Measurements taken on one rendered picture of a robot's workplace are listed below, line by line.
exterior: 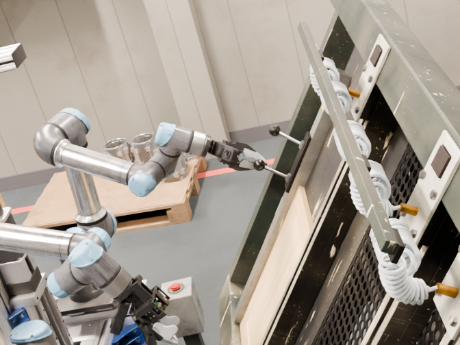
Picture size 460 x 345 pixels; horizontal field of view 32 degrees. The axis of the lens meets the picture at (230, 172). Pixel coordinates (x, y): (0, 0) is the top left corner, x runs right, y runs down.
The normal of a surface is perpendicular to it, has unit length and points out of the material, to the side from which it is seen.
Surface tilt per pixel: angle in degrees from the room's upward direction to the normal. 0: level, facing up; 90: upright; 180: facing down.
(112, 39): 90
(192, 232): 0
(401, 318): 90
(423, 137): 57
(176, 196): 0
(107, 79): 90
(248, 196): 0
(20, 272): 90
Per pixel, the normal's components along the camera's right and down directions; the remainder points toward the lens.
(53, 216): -0.25, -0.86
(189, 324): 0.04, 0.45
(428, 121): -0.95, -0.27
